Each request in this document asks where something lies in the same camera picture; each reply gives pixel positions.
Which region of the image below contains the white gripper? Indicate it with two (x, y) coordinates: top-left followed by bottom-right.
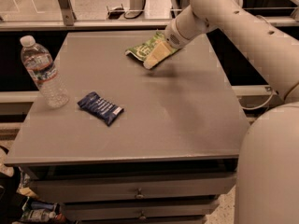
(143, 6), (209, 69)

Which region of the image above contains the green jalapeno chip bag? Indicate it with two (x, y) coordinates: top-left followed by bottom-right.
(125, 32), (165, 62)

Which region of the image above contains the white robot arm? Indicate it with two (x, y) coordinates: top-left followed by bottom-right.
(144, 0), (299, 224)

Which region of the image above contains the blue snack bag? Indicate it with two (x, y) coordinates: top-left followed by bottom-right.
(78, 91), (124, 126)

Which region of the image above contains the black bag on floor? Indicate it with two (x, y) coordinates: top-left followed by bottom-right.
(0, 145), (31, 224)

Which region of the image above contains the grey drawer cabinet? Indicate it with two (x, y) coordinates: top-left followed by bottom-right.
(7, 31), (249, 224)

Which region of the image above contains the clear plastic water bottle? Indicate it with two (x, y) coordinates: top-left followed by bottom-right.
(20, 35), (69, 108)

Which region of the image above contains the top drawer knob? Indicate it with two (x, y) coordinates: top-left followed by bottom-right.
(135, 189), (145, 200)

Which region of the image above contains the drawer knob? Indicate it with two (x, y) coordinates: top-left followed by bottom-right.
(138, 212), (147, 220)
(135, 189), (145, 200)

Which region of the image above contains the bottle on floor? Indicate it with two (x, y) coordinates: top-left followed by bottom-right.
(21, 209), (56, 223)

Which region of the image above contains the metal railing frame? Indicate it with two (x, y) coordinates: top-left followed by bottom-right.
(0, 0), (298, 31)

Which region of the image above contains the white cable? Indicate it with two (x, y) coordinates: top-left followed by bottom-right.
(241, 89), (277, 112)

